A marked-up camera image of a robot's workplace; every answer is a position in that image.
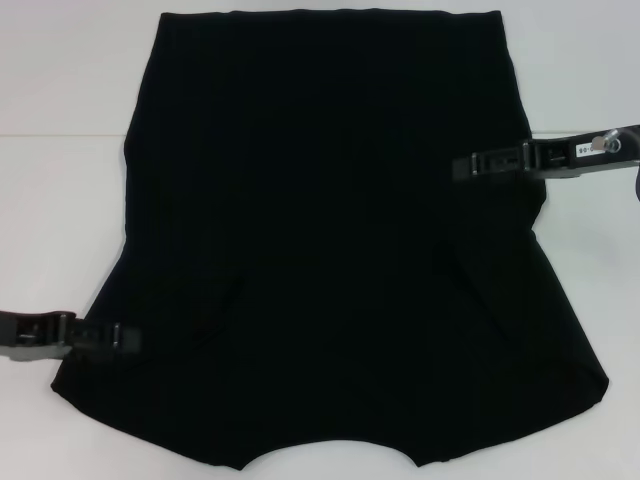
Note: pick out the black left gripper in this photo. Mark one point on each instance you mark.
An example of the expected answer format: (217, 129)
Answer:
(35, 330)

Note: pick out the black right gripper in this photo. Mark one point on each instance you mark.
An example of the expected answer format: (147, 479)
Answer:
(575, 155)

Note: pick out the black t-shirt with white print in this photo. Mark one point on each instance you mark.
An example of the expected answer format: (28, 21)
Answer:
(325, 250)

